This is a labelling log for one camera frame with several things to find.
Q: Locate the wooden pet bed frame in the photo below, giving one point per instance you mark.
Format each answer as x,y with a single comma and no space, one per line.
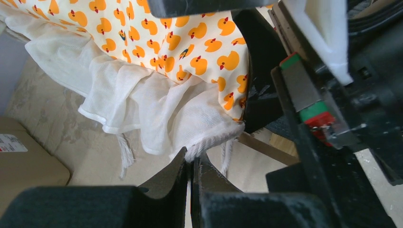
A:
268,150

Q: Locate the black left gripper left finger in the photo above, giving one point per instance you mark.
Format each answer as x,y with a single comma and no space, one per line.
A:
159,202

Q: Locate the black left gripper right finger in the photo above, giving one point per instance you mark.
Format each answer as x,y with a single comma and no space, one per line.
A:
217,203

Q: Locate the tan plastic tool case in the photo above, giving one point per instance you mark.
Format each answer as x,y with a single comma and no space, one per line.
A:
24,163

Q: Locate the orange patterned white blanket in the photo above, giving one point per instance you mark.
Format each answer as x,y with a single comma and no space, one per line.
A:
181,82

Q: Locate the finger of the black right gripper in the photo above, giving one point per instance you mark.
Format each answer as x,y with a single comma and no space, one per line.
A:
178,8
265,52

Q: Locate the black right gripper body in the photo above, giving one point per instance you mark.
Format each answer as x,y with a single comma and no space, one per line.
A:
331,122

